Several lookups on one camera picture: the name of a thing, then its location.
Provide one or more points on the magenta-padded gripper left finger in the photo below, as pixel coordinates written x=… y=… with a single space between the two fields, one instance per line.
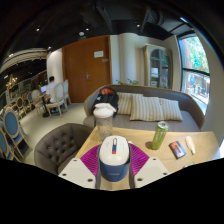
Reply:
x=80 y=171

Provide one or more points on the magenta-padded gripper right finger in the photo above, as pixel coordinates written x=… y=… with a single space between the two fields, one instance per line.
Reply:
x=150 y=171

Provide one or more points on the white and blue computer mouse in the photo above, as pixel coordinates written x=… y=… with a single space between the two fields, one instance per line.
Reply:
x=114 y=156

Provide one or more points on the grey tufted armchair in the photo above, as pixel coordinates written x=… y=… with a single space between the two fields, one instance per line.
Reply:
x=58 y=146

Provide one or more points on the black and red flat box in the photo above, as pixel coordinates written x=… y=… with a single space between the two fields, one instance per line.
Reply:
x=177 y=149

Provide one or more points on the green drink can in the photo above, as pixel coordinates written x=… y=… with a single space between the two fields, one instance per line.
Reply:
x=159 y=135

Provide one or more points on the white tube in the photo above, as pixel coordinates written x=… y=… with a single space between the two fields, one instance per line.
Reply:
x=190 y=144

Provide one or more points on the clear shaker bottle white lid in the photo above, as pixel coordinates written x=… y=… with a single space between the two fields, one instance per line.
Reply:
x=103 y=125

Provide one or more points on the striped cushion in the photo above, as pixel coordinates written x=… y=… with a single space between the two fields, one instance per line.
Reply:
x=172 y=110
x=124 y=103
x=146 y=108

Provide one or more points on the grey curved sofa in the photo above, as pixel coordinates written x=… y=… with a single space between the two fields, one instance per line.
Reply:
x=190 y=106

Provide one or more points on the black backpack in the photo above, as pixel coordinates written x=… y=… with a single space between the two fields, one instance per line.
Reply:
x=106 y=100

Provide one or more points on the white dining chair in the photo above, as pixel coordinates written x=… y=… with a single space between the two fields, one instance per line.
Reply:
x=57 y=98
x=66 y=90

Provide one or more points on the blue upholstered chairs group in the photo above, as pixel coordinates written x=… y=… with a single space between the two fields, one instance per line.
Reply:
x=11 y=125

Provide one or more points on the person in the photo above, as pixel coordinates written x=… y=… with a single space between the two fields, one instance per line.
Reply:
x=51 y=90

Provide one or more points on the open laptop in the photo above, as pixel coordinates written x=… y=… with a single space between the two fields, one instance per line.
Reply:
x=43 y=89

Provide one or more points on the wooden door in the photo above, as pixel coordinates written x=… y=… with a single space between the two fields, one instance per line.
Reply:
x=85 y=70

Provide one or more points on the glass-front cabinet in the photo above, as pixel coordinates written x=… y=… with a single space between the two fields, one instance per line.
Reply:
x=159 y=66

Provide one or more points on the black-framed window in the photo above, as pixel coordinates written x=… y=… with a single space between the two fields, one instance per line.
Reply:
x=196 y=71

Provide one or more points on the white door sign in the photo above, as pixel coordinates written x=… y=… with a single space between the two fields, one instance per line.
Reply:
x=98 y=54

